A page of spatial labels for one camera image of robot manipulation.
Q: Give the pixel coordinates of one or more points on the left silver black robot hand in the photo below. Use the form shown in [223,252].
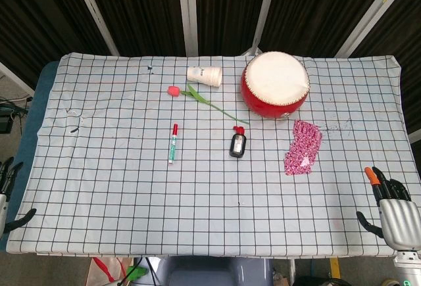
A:
[3,210]

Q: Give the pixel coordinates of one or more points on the white black checkered tablecloth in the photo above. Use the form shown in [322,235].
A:
[131,200]

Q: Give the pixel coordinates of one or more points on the black bottle red cap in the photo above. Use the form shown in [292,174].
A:
[237,144]

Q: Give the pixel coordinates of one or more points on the green plastic object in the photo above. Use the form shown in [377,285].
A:
[136,273]

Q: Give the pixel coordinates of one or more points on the red drum white skin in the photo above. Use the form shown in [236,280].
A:
[276,79]

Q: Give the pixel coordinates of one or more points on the pink glitter cloth stack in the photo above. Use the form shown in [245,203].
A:
[304,144]

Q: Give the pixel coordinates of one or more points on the stacked white paper cups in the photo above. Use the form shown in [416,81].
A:
[204,75]

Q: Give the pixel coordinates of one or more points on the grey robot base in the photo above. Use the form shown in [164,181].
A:
[213,271]

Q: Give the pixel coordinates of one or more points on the white metal frame post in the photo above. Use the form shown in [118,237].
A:
[95,13]
[188,13]
[371,13]
[16,80]
[263,13]

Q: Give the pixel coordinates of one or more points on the artificial red tulip flower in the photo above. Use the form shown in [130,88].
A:
[173,90]

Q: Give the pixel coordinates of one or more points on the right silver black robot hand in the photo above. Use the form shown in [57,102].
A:
[398,223]

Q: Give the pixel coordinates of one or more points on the red green marker pen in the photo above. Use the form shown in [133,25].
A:
[173,144]

